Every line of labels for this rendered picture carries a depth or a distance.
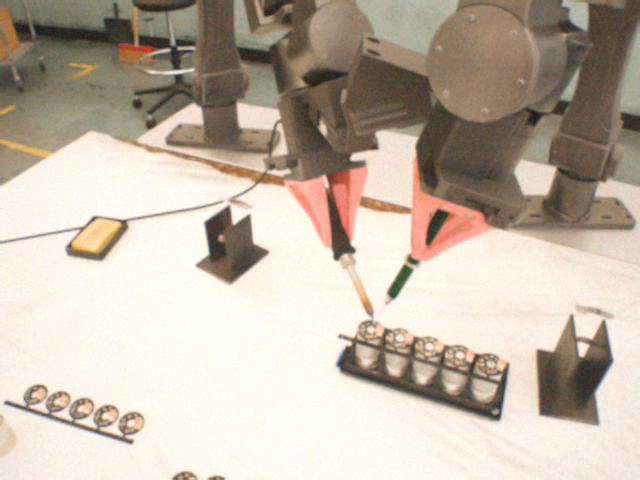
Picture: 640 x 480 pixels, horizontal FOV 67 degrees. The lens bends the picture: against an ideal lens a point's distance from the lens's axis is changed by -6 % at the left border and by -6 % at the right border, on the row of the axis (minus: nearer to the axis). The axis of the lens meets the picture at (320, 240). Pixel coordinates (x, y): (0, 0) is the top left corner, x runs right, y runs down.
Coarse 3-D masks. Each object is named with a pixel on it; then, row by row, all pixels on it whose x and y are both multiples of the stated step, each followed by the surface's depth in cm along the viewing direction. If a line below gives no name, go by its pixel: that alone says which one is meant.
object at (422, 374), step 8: (432, 344) 46; (416, 352) 46; (432, 360) 45; (416, 368) 47; (424, 368) 46; (432, 368) 46; (416, 376) 47; (424, 376) 47; (432, 376) 47; (424, 384) 47
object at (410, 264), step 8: (432, 216) 40; (440, 216) 39; (448, 216) 40; (432, 224) 40; (440, 224) 40; (432, 232) 40; (432, 240) 41; (408, 256) 43; (408, 264) 42; (416, 264) 43; (400, 272) 44; (408, 272) 43; (400, 280) 44; (408, 280) 44; (392, 288) 45; (400, 288) 44; (392, 296) 45
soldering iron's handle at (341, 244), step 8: (328, 200) 53; (328, 208) 52; (328, 216) 52; (336, 216) 52; (336, 224) 51; (336, 232) 51; (344, 232) 51; (336, 240) 51; (344, 240) 51; (336, 248) 50; (344, 248) 50; (352, 248) 50; (336, 256) 50
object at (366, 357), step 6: (366, 330) 48; (372, 330) 47; (372, 342) 47; (378, 342) 47; (360, 348) 48; (366, 348) 47; (372, 348) 47; (360, 354) 48; (366, 354) 48; (372, 354) 48; (378, 354) 48; (360, 360) 49; (366, 360) 48; (372, 360) 48; (378, 360) 49; (366, 366) 49; (372, 366) 49
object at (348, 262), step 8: (344, 256) 50; (352, 256) 50; (344, 264) 50; (352, 264) 50; (352, 272) 50; (352, 280) 50; (360, 280) 50; (360, 288) 49; (360, 296) 49; (368, 304) 48; (368, 312) 48
